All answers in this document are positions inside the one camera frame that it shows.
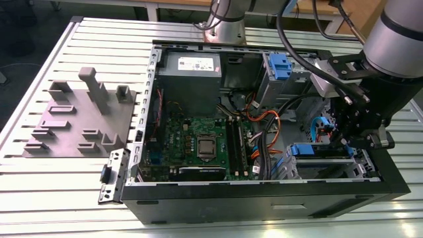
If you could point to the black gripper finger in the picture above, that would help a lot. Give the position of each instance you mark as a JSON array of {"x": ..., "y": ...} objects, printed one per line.
[
  {"x": 363, "y": 142},
  {"x": 337, "y": 134}
]

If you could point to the hard disk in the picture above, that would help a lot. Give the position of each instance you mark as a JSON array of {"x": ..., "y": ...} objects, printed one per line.
[{"x": 301, "y": 150}]

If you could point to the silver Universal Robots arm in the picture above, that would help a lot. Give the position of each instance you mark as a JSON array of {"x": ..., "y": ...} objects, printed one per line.
[{"x": 396, "y": 37}]

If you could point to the grey metal disk bay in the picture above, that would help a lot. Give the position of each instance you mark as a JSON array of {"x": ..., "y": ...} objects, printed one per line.
[{"x": 321, "y": 163}]

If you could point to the grey optical drive cage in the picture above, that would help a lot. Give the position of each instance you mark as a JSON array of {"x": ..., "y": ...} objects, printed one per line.
[{"x": 284, "y": 86}]

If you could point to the blue drive cage latch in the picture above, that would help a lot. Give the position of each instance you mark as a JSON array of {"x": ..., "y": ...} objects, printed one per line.
[{"x": 280, "y": 67}]

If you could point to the silver CPU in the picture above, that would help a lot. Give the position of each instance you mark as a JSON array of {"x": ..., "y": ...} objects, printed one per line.
[{"x": 205, "y": 146}]

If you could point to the CPU socket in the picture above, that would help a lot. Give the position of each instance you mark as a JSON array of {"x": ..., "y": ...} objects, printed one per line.
[{"x": 199, "y": 156}]

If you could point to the black open PC case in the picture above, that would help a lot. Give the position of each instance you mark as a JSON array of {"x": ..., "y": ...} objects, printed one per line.
[{"x": 231, "y": 205}]

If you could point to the black graphics card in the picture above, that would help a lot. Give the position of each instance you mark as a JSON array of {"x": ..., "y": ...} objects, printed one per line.
[{"x": 197, "y": 173}]

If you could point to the grey power supply unit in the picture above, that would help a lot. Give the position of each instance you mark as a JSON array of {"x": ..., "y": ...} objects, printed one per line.
[{"x": 188, "y": 94}]

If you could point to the green motherboard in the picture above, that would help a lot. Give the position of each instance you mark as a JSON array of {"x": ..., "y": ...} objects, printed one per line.
[{"x": 177, "y": 129}]

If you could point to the wooden desk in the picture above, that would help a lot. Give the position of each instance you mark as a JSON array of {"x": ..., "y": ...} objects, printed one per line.
[{"x": 181, "y": 2}]

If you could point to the grey parts rack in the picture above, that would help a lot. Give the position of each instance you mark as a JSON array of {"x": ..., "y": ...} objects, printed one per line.
[{"x": 85, "y": 124}]

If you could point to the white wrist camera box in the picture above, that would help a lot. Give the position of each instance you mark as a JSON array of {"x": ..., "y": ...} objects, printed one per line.
[{"x": 321, "y": 84}]

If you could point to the grey metal slot bracket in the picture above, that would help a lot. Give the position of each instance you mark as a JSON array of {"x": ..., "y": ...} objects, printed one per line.
[{"x": 117, "y": 171}]

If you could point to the blue black bracket latch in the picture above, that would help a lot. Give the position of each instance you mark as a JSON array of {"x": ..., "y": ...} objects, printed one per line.
[{"x": 105, "y": 173}]

